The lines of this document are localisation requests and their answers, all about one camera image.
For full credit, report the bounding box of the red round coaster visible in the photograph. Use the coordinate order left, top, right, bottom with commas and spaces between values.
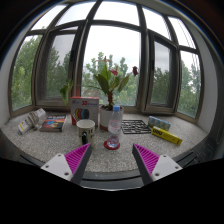
104, 140, 120, 150

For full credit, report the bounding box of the yellow glue box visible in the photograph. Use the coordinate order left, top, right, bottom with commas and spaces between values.
151, 126, 182, 145

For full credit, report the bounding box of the potted plant in white pot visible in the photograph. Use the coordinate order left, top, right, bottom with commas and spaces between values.
60, 56, 139, 131

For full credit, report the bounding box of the clear plastic water bottle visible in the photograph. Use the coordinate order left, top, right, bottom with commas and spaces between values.
107, 105, 122, 147

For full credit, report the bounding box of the white wrapped package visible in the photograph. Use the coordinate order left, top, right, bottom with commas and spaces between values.
18, 108, 46, 134

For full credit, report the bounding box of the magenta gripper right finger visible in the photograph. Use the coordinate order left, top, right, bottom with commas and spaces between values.
132, 144, 182, 185

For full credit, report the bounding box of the light blue small box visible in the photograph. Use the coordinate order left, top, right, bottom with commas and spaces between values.
148, 116, 171, 131

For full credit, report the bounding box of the bay window frame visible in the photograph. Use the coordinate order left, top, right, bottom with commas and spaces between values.
8, 0, 203, 122

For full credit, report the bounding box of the red and white filament box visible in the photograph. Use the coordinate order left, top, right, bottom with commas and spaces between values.
70, 97, 99, 125

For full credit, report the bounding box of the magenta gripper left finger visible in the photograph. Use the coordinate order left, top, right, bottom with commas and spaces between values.
41, 143, 92, 185

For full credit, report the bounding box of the white mug with print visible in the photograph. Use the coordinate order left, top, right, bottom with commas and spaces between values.
76, 119, 95, 145

